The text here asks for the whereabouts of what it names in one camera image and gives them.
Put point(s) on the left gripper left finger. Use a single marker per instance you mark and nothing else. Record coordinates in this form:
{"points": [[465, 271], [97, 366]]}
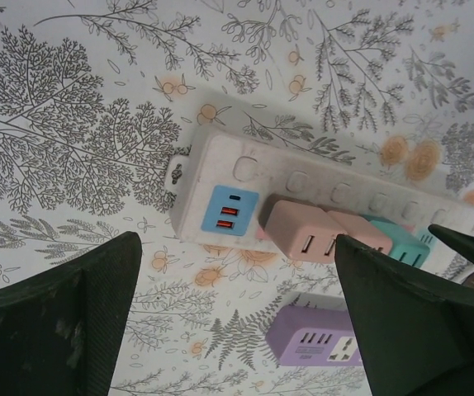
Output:
{"points": [[47, 330]]}

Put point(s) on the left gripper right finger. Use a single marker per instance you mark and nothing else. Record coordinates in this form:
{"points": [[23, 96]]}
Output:
{"points": [[410, 338]]}

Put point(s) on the teal cube plug adapter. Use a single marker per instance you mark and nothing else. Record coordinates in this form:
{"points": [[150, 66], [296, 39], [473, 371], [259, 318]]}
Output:
{"points": [[398, 241]]}

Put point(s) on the purple power strip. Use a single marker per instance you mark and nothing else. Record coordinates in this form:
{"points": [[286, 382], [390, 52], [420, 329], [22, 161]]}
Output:
{"points": [[299, 330]]}

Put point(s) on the white multi-socket power strip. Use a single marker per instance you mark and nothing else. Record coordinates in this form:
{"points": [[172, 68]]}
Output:
{"points": [[270, 181]]}

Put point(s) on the floral patterned tablecloth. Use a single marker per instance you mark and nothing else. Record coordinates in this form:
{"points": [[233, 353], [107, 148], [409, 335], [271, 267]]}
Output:
{"points": [[96, 123]]}

